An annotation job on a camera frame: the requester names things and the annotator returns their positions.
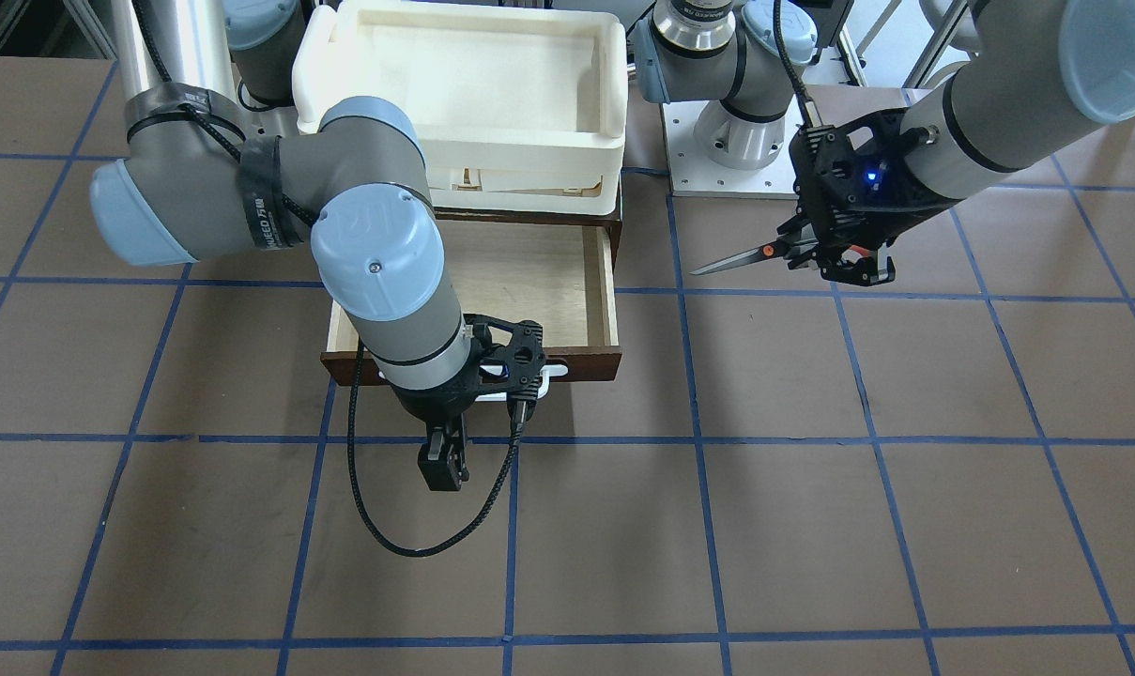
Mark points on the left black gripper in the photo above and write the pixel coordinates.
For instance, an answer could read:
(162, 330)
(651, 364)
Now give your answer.
(854, 269)

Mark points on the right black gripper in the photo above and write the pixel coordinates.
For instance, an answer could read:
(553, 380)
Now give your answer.
(433, 406)

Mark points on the orange grey handled scissors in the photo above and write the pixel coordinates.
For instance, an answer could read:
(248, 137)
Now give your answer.
(764, 252)

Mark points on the wooden drawer with white handle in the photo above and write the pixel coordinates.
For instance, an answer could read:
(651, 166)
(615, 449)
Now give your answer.
(555, 269)

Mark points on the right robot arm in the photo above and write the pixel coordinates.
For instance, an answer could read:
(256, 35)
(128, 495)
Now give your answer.
(200, 183)

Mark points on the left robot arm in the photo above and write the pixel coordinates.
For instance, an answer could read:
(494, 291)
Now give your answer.
(1050, 72)

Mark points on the white drawer cabinet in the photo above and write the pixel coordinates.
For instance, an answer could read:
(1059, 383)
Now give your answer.
(516, 109)

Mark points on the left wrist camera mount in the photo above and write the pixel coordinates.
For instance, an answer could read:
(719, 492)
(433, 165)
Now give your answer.
(832, 188)

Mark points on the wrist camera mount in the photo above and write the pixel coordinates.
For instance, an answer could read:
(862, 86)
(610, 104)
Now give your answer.
(509, 359)
(832, 188)

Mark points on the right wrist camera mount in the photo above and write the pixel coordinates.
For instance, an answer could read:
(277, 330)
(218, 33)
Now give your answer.
(509, 359)

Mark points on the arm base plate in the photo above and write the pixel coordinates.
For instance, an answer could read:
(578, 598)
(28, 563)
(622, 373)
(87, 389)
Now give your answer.
(712, 153)

